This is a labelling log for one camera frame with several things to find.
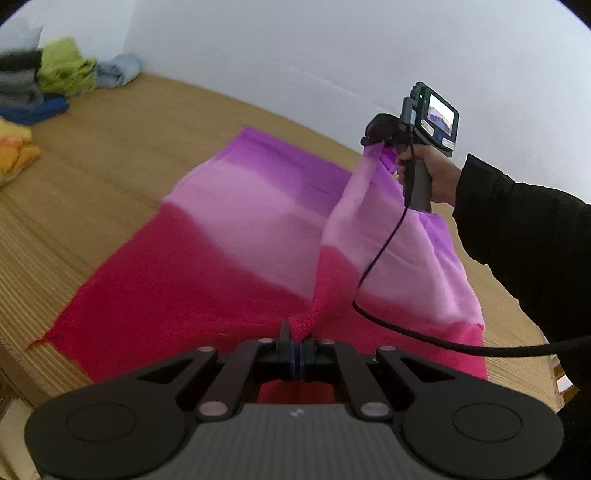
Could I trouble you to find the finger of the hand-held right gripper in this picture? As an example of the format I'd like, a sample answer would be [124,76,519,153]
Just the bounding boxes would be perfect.
[360,114,410,150]

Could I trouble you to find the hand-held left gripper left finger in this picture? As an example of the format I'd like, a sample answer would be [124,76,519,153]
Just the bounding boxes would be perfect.
[136,320,299,422]

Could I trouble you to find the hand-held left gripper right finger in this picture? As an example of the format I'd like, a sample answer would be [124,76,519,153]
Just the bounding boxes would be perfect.
[299,339,455,418]

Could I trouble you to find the pink purple gradient fleece cloth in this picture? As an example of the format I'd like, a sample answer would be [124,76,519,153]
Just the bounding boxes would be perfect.
[28,126,489,407]

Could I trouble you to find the person's right forearm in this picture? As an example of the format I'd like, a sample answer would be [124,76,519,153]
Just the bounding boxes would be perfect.
[452,154,591,370]

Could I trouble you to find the person's right hand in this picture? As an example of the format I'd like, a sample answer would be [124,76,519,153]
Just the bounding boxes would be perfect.
[394,144,463,206]

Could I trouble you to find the bamboo mat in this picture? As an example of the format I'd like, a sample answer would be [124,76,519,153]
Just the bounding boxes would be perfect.
[0,73,561,411]

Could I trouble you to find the light blue cloth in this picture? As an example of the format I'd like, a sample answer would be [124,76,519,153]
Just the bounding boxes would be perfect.
[95,53,144,88]

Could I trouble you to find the green cloth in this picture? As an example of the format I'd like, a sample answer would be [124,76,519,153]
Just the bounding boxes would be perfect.
[37,38,98,97]

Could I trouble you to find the orange cloth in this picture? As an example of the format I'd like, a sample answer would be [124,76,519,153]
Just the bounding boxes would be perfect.
[0,141,41,178]

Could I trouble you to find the yellow cloth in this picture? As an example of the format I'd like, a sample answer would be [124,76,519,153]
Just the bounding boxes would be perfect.
[0,117,33,148]

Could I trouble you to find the grey cloth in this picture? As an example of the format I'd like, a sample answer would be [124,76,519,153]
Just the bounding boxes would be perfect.
[0,69,44,107]

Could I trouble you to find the black cloth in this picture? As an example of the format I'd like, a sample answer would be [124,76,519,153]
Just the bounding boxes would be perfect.
[0,50,43,72]

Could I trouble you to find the white cloth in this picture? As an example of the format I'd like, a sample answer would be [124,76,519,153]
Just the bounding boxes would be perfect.
[0,23,44,56]

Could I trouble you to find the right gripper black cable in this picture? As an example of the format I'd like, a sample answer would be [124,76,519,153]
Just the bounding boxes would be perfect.
[352,205,591,358]

